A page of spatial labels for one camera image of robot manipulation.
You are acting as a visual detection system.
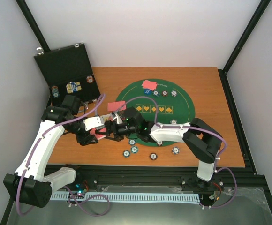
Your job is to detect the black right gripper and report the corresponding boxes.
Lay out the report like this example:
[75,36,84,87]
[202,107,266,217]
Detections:
[96,121,138,142]

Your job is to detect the pink-backed card deck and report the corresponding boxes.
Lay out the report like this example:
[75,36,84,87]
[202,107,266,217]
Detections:
[90,128,106,141]

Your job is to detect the green blue chip stack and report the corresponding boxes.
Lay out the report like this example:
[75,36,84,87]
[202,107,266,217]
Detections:
[122,150,131,158]

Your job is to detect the dealt pink card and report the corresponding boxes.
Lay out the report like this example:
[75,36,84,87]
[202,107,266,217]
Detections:
[107,101,125,112]

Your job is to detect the blue small blind button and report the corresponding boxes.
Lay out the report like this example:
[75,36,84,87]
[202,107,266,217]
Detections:
[144,89,152,96]

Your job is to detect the blue white chip mat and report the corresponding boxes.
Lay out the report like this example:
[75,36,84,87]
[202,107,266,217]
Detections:
[170,120,177,125]

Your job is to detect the blue white chip stack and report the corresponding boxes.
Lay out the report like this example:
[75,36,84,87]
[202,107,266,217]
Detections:
[172,147,180,155]

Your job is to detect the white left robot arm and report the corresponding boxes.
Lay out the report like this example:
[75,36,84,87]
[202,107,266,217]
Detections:
[3,95,104,214]

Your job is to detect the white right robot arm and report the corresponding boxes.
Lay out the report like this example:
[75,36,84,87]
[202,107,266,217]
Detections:
[104,118,227,182]

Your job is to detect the gold card box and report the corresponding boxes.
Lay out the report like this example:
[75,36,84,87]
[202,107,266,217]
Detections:
[101,113,113,121]

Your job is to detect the boxed card deck in case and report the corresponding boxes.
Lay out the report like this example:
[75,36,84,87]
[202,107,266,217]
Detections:
[66,82,82,93]

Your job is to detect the chip stack in case left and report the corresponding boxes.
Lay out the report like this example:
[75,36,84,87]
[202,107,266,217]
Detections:
[51,86,60,98]

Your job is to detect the orange chip stack in case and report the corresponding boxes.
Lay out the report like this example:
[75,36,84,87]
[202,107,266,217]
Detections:
[86,75,94,83]

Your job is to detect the green round poker mat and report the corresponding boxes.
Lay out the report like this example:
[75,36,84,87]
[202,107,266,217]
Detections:
[113,78,196,148]

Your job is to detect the black poker chip case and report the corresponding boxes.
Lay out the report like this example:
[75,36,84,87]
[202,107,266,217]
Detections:
[34,43,100,106]

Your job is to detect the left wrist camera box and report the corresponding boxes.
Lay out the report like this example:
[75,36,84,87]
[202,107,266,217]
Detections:
[83,116,105,131]

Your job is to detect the white slotted cable duct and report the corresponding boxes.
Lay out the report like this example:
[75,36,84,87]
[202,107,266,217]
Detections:
[49,190,201,203]

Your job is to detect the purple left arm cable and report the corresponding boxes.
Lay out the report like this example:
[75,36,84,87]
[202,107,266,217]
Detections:
[15,93,111,216]

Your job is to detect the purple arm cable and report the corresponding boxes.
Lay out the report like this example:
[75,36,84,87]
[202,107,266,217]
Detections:
[15,93,111,216]
[113,96,238,210]

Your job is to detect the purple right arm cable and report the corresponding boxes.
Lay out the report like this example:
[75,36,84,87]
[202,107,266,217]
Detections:
[113,96,238,210]

